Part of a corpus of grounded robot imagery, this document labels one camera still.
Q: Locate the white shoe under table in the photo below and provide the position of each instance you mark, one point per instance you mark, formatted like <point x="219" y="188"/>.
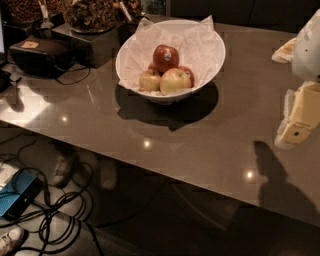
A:
<point x="63" y="170"/>

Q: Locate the glass jar of nuts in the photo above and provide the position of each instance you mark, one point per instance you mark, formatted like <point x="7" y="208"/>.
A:
<point x="26" y="11"/>

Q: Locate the white shoe bottom left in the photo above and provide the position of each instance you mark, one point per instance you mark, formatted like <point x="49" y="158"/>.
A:
<point x="11" y="241"/>

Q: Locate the metal scoop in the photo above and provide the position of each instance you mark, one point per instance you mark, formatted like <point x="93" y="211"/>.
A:
<point x="46" y="23"/>

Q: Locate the white bowl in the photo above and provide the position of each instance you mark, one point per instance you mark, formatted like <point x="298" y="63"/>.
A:
<point x="213" y="63"/>

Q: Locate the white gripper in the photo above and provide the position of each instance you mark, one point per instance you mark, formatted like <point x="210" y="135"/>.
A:
<point x="307" y="51"/>

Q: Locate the yellow apple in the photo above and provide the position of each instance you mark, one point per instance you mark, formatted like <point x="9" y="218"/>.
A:
<point x="149" y="80"/>
<point x="174" y="80"/>

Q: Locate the yellow apple front left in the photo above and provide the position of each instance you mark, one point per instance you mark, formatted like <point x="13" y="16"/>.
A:
<point x="149" y="80"/>

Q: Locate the glass jar of granola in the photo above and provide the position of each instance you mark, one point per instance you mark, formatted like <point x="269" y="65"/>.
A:
<point x="89" y="16"/>

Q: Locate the red apple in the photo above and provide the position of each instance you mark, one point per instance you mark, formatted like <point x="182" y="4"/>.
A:
<point x="189" y="73"/>
<point x="165" y="57"/>

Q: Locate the black device with label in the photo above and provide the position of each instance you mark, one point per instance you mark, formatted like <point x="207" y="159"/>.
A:
<point x="48" y="58"/>

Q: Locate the black square jar stand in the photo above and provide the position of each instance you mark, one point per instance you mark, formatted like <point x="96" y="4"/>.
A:
<point x="92" y="50"/>

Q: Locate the yellow apple front right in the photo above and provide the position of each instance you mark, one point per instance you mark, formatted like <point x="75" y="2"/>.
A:
<point x="174" y="80"/>

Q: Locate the blue box on floor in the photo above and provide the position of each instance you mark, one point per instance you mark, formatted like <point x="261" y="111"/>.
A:
<point x="17" y="193"/>

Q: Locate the white paper liner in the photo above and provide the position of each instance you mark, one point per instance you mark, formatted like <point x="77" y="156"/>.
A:
<point x="196" y="50"/>

